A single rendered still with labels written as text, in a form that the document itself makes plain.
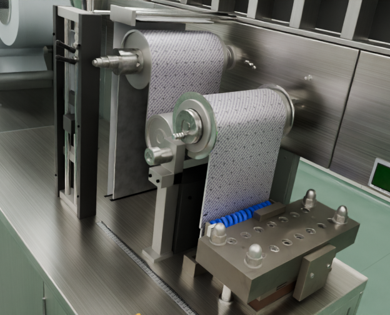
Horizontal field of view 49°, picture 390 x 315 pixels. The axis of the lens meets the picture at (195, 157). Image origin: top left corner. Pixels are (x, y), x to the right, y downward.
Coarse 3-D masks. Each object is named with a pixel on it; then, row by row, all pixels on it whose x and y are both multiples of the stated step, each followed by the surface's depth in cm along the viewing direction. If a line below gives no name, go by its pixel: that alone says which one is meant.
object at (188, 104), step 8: (280, 96) 105; (184, 104) 93; (192, 104) 91; (200, 104) 90; (200, 112) 90; (208, 120) 89; (208, 128) 89; (208, 136) 89; (192, 144) 94; (200, 144) 92
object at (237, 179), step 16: (256, 144) 100; (272, 144) 104; (224, 160) 95; (240, 160) 98; (256, 160) 102; (272, 160) 107; (208, 176) 93; (224, 176) 97; (240, 176) 101; (256, 176) 105; (272, 176) 110; (208, 192) 95; (224, 192) 99; (240, 192) 103; (256, 192) 108; (208, 208) 97; (224, 208) 101; (240, 208) 106
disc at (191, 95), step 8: (184, 96) 94; (192, 96) 91; (200, 96) 90; (176, 104) 96; (208, 104) 88; (176, 112) 97; (208, 112) 89; (216, 128) 88; (216, 136) 88; (208, 144) 90; (192, 152) 95; (200, 152) 93; (208, 152) 91
